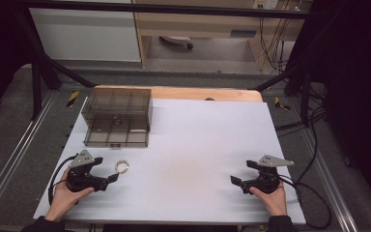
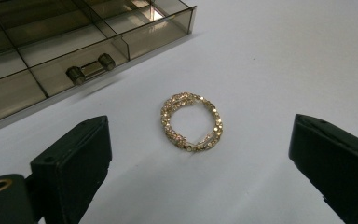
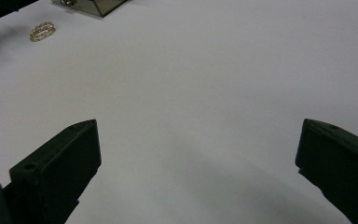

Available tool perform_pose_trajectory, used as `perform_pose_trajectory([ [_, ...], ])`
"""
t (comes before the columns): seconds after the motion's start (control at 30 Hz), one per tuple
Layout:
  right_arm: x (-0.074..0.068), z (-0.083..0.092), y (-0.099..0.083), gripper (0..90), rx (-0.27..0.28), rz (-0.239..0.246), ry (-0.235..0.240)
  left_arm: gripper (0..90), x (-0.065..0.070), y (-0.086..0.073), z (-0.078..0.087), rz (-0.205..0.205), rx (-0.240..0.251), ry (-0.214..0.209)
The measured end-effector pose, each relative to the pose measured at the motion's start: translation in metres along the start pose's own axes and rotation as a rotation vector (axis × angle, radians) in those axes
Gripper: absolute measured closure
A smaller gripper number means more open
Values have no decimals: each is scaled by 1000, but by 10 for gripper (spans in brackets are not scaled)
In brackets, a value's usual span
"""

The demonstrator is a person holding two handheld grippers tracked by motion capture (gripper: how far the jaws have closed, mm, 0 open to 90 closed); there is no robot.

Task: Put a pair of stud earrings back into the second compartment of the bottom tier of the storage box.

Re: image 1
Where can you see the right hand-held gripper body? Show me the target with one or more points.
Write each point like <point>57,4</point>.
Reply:
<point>267,182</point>

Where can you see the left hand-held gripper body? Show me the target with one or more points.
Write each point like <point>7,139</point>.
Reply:
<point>81,180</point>

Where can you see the clear grey drawer box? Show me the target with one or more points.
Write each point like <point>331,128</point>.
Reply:
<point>117,106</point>

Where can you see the person's right hand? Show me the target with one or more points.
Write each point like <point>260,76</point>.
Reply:
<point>275,201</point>

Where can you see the person's left hand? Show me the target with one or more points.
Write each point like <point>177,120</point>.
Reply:
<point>62,199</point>

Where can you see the white table mat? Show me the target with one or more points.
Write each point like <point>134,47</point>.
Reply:
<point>190,154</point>

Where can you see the black curtain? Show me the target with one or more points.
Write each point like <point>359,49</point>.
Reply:
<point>0,48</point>
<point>357,96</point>

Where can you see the office chair base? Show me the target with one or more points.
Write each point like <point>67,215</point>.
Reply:
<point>177,40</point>

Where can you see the aluminium floor rail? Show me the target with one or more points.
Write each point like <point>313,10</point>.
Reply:
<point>13,158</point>
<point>330,180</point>

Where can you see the black metal frame strut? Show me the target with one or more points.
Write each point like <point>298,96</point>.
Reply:
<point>37,83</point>
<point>298,80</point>

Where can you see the white wall socket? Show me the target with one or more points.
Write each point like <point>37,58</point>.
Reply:
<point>264,4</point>

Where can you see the black metal frame crossbar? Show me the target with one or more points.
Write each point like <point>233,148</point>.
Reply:
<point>161,8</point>

